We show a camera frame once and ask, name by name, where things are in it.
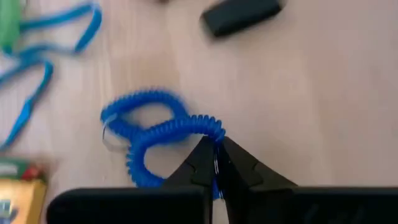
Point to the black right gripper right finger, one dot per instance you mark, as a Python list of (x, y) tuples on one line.
[(242, 174)]

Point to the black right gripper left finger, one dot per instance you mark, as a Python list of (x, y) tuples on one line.
[(196, 174)]

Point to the blue spiral coil wristband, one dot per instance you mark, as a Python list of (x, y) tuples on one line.
[(174, 127)]

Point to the small black rectangular block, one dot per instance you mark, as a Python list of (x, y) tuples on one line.
[(242, 15)]

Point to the yellow green crayon box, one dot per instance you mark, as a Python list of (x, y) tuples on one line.
[(18, 199)]

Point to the light blue rubber band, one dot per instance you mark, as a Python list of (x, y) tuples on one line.
[(28, 105), (90, 28)]

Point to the green spiral coil wristband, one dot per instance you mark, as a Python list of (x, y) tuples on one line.
[(7, 25)]

